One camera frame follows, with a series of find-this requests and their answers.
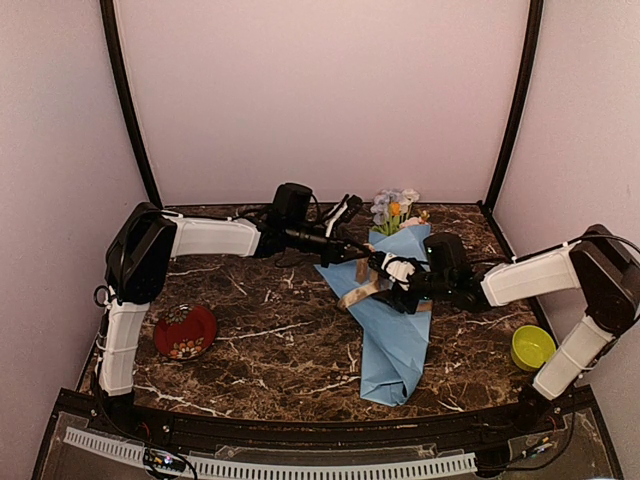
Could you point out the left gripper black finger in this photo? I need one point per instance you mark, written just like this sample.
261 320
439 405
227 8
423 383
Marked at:
364 248
350 256

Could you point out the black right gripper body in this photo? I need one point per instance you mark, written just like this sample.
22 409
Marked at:
400 300

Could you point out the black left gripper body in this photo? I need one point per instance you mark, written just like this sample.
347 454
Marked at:
332 252

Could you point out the beige satin ribbon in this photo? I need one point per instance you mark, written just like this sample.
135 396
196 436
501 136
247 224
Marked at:
372 285

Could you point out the blue wrapping paper sheet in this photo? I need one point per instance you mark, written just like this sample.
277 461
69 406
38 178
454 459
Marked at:
394 344

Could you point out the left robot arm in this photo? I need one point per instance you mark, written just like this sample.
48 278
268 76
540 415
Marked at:
144 252

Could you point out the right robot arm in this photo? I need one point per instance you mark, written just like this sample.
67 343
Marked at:
601 266

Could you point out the yellow-green bowl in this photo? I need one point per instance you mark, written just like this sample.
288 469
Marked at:
531 348

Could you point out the red floral plate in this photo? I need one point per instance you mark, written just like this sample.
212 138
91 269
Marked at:
185 332

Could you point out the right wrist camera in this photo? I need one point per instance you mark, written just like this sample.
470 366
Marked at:
396 269

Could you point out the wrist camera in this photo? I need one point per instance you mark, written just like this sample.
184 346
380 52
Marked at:
343 212
396 269

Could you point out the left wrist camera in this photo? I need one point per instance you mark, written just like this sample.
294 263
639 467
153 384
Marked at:
343 212

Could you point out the black front frame rail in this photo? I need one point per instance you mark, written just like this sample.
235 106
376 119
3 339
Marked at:
481 429

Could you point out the white slotted cable duct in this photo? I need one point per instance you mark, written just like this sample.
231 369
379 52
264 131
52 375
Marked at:
164 465

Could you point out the black right corner post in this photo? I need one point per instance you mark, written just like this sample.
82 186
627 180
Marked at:
523 79

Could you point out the black corner post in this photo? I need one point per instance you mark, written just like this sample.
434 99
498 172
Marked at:
115 52
523 79

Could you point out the black left corner post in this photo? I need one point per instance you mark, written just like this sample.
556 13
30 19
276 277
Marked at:
115 52

